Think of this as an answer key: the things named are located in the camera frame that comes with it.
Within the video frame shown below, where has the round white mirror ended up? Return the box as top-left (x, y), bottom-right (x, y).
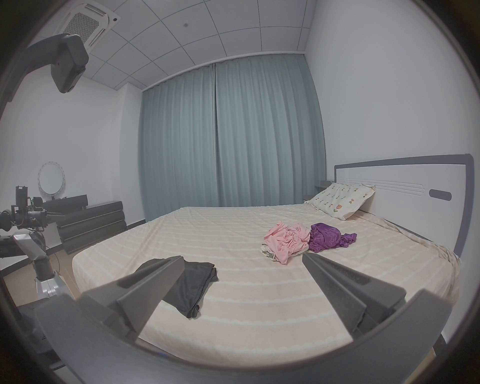
top-left (37, 161), bottom-right (65, 199)

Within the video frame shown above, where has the grey bedside table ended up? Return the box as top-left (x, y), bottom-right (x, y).
top-left (304, 181), bottom-right (334, 201)

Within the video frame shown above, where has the pink garment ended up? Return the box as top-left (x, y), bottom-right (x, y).
top-left (261, 221), bottom-right (312, 266)

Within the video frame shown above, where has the purple garment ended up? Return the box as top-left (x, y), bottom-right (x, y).
top-left (308, 222), bottom-right (358, 254)

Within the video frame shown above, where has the white printed pillow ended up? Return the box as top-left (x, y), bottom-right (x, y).
top-left (304, 182), bottom-right (376, 221)

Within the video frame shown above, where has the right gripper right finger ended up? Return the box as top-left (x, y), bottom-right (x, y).
top-left (302, 252), bottom-right (407, 338)

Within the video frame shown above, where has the ceiling air conditioner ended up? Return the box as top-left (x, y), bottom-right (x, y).
top-left (60, 2), bottom-right (121, 49)

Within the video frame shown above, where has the bed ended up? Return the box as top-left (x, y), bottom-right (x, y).
top-left (71, 154), bottom-right (474, 347)

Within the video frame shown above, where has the black garment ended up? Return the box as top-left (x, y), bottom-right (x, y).
top-left (134, 257), bottom-right (219, 320)

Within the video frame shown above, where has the blue-green curtain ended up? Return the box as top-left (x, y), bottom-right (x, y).
top-left (138, 52), bottom-right (326, 223)

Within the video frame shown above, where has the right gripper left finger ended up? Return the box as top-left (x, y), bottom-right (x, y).
top-left (80, 255), bottom-right (186, 340)

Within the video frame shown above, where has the dark grey chest of drawers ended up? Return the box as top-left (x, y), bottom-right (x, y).
top-left (44, 194), bottom-right (128, 256)

